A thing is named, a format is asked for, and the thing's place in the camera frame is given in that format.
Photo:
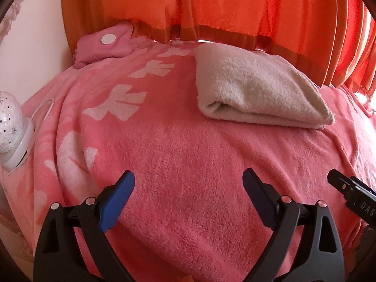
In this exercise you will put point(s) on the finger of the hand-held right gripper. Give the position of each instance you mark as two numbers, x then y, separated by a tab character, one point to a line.
340	182

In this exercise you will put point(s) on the pink printed fleece blanket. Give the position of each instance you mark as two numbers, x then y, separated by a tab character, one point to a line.
191	158

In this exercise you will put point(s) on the pink pouch with white button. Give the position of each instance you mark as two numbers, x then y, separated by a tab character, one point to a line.
94	47

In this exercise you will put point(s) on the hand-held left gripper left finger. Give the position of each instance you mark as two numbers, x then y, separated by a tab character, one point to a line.
117	202

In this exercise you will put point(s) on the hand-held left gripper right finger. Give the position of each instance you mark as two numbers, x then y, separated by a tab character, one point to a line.
258	199

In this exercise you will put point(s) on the beige towel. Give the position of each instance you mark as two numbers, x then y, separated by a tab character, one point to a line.
249	88

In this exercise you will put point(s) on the white globe night lamp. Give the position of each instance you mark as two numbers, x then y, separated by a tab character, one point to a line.
8	117

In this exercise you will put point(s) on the orange curtain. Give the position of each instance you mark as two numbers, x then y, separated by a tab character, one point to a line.
205	3

